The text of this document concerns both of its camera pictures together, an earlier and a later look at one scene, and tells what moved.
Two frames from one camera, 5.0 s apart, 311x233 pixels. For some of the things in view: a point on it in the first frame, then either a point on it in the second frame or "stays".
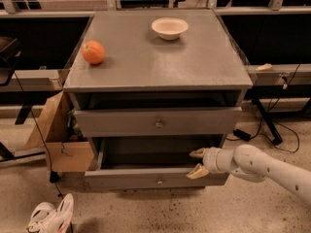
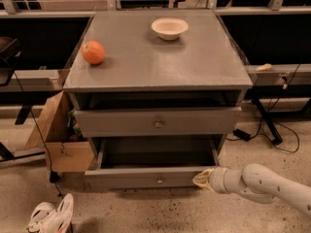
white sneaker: x=49 y=218 stays
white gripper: x=211 y=160 to x=220 y=180
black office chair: x=10 y=50 stays
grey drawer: x=152 y=163 stays
